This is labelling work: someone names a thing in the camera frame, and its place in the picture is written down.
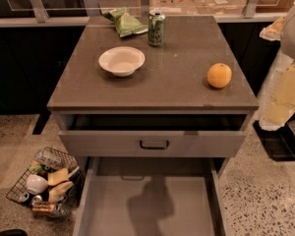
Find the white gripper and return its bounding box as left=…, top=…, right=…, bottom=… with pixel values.
left=258, top=17, right=295, bottom=131

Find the orange fruit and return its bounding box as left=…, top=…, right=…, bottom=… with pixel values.
left=207, top=63, right=232, bottom=89

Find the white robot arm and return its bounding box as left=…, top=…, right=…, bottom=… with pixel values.
left=258, top=5, right=295, bottom=131

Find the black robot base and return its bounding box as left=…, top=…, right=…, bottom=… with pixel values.
left=253, top=121, right=295, bottom=161

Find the grey drawer cabinet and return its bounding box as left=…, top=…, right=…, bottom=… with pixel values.
left=48, top=16, right=258, bottom=170

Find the grey top drawer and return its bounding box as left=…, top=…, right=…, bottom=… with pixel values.
left=60, top=114, right=246, bottom=157

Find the grey drawer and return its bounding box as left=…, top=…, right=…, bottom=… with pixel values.
left=73, top=157, right=230, bottom=236
left=60, top=114, right=246, bottom=157

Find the grey middle drawer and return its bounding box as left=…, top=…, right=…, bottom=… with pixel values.
left=73, top=157, right=230, bottom=236

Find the green soda can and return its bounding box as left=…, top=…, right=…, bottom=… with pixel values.
left=148, top=9, right=165, bottom=47

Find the white ceramic bowl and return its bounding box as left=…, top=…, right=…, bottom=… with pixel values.
left=98, top=46, right=146, bottom=77

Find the green chip bag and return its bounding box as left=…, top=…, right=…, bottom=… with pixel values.
left=102, top=7, right=148, bottom=37

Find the yellow sponge in basket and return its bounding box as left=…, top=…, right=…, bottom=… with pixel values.
left=47, top=168, right=69, bottom=186

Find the clear plastic bottle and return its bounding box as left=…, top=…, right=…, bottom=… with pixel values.
left=34, top=148, right=64, bottom=170

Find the white bowl in basket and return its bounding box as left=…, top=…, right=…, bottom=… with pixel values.
left=26, top=174, right=48, bottom=195

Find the brown snack bar packet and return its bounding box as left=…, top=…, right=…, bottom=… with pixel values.
left=32, top=202, right=55, bottom=214

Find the black wire basket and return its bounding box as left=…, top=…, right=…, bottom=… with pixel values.
left=6, top=147, right=85, bottom=217

